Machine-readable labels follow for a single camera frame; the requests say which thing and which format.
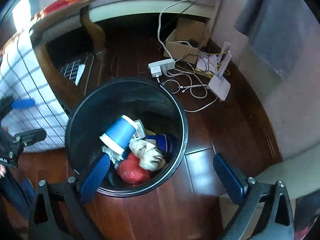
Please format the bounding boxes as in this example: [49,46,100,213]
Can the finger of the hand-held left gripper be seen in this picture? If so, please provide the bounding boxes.
[0,96,35,117]
[11,128,47,147]

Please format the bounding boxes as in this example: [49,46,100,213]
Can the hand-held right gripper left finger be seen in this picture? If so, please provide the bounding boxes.
[29,152,112,240]

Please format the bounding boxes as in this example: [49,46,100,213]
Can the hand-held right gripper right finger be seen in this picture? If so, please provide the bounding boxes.
[212,152,295,240]

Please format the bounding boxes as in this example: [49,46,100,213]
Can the white tissue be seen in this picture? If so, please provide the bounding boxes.
[102,146,124,162]

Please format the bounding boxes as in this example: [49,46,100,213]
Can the red plastic bag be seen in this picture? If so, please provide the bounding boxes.
[116,152,153,184]

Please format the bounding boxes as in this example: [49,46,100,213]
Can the blue paper cup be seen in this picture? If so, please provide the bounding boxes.
[99,115,138,155]

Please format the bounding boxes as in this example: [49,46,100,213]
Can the white plastic bag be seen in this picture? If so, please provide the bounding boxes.
[129,139,167,172]

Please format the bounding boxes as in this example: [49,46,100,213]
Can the red white small carton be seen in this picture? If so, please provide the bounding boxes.
[132,119,146,139]

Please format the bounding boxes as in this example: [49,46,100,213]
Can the blue towel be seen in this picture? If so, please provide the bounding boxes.
[145,134,179,155]

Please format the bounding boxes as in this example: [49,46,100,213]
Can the black plastic bin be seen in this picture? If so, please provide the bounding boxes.
[64,76,188,198]

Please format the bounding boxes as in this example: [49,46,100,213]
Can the white checked tablecloth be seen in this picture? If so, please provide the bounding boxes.
[0,30,70,153]

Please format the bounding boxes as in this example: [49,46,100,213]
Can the wooden table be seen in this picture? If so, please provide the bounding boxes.
[29,5,107,113]

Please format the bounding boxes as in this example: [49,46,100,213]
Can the person's dark trousers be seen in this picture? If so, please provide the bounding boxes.
[0,167,33,220]

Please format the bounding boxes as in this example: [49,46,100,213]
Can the blue striped slipper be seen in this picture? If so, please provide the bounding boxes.
[21,177,35,200]

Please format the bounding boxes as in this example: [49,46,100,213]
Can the white router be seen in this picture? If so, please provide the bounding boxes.
[206,41,232,102]

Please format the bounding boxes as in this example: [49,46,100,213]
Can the white paper sheet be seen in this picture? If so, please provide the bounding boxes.
[196,51,218,72]

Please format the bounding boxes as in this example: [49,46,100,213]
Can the white power strip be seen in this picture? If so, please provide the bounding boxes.
[148,58,175,78]

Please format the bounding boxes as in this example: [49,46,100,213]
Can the cardboard box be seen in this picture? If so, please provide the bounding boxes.
[164,17,208,64]

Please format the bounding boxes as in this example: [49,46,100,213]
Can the grey curtain with embroidery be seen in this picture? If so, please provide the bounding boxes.
[234,0,315,79]

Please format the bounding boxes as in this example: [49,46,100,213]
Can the white charging cable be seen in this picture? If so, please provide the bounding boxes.
[160,76,218,113]

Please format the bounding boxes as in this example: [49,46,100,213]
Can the yellow cable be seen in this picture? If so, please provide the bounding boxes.
[195,51,230,77]

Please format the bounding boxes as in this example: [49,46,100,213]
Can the long white cable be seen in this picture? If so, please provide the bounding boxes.
[157,0,220,60]

